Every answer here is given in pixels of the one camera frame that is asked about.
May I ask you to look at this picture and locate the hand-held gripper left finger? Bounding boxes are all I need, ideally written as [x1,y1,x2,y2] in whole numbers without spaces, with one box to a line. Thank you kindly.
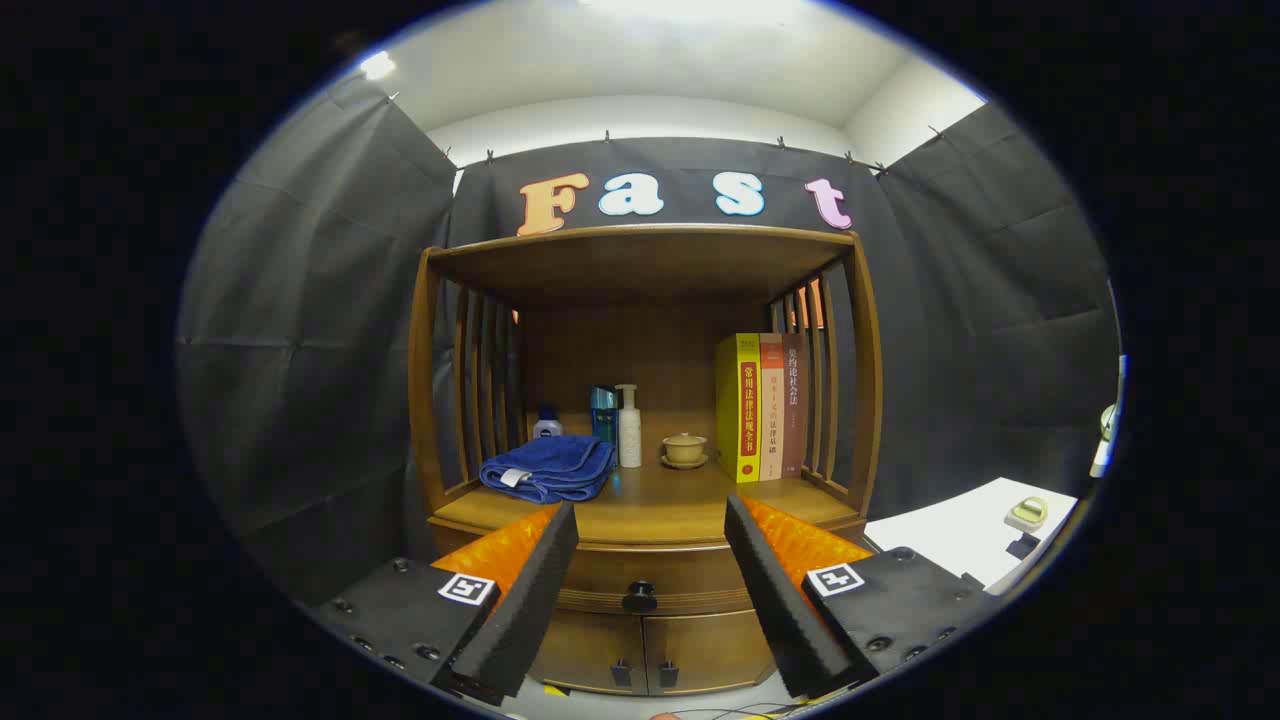
[300,500,581,706]

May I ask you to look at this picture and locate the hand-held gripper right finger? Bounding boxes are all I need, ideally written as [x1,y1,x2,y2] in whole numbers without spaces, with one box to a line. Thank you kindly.
[723,493,1003,701]

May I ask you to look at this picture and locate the wooden drawer with black knob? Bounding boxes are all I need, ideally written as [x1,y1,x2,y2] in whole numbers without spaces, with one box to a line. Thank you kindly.
[555,545,766,616]

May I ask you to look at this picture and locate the wooden cabinet door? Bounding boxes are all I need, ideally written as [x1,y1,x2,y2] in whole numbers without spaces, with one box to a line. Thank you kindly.
[645,612,776,694]
[530,612,646,696]

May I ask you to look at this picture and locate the wooden countertop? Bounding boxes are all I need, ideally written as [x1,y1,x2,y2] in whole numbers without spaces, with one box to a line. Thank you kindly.
[430,455,866,551]

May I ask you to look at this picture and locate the white drawer cabinet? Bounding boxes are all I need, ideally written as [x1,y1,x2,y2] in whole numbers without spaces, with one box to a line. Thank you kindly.
[865,477,1081,596]

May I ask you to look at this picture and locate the wooden cabinet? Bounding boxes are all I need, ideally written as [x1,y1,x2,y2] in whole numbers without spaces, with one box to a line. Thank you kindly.
[407,224,886,698]

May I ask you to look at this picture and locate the blue folded towel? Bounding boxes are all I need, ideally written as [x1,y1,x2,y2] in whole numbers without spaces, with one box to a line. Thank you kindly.
[479,434,618,505]

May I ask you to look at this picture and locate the cream and orange book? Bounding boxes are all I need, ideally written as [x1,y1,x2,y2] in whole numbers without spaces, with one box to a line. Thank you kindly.
[759,333,786,482]

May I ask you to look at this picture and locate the brown book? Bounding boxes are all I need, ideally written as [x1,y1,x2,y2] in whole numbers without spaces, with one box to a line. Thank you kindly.
[782,333,809,478]

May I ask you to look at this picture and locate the white pump bottle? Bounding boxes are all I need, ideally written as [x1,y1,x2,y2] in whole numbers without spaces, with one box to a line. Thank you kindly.
[615,384,644,469]

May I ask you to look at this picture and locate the yellow book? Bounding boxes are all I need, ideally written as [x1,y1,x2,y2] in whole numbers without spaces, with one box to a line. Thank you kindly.
[715,333,763,485]

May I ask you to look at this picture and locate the black backdrop cloth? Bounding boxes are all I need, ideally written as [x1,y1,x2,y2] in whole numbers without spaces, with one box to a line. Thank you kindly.
[178,75,1121,611]

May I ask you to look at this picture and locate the small white object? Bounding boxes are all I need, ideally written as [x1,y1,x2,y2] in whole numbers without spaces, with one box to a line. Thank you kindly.
[1090,400,1119,479]

